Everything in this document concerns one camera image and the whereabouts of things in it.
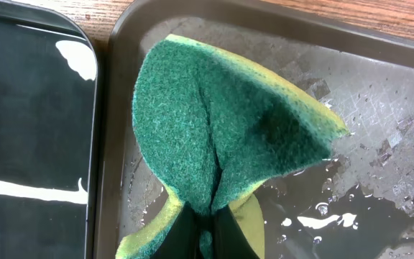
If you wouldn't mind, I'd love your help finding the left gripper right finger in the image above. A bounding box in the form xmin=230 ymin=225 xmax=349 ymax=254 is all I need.
xmin=213 ymin=206 xmax=259 ymax=259

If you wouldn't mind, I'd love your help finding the black water tray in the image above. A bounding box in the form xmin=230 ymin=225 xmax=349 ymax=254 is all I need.
xmin=0 ymin=1 xmax=98 ymax=258

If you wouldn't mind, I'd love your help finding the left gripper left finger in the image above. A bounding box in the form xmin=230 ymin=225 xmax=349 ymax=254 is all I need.
xmin=151 ymin=204 xmax=203 ymax=259

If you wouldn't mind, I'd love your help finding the green yellow sponge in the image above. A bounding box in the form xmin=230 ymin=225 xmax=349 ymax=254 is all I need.
xmin=116 ymin=35 xmax=348 ymax=258

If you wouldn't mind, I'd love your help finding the dark brown serving tray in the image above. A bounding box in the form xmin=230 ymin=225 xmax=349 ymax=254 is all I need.
xmin=95 ymin=1 xmax=414 ymax=258

